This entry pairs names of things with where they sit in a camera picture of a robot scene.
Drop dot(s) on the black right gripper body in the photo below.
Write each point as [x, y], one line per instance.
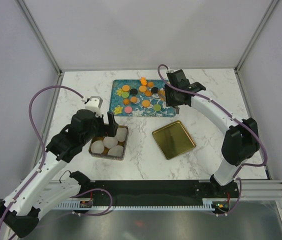
[171, 98]

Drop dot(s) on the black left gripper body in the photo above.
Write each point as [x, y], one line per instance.
[99, 129]

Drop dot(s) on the green cookie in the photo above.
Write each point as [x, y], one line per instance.
[125, 95]
[157, 107]

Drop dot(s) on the orange round cookie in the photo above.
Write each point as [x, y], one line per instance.
[142, 88]
[133, 99]
[126, 88]
[146, 103]

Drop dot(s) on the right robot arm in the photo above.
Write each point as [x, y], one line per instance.
[239, 143]

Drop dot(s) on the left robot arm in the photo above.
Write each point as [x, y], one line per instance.
[22, 209]

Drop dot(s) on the white paper cup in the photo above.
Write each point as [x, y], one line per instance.
[121, 134]
[116, 151]
[110, 142]
[97, 147]

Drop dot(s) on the black sandwich cookie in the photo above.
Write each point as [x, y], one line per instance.
[133, 92]
[154, 90]

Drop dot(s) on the square cookie tin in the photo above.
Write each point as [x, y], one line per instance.
[104, 155]

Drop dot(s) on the pink cookie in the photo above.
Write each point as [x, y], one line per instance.
[128, 109]

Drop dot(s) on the orange flower cookie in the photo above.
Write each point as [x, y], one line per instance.
[126, 101]

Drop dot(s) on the teal floral tray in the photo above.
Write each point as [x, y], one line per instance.
[117, 105]

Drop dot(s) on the orange fish cookie on tray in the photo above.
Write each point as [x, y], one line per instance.
[143, 81]

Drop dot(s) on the gold tin lid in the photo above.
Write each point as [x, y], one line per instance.
[173, 140]

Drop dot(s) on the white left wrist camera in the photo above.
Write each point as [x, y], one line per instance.
[93, 104]

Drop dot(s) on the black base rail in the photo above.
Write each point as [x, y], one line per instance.
[162, 193]

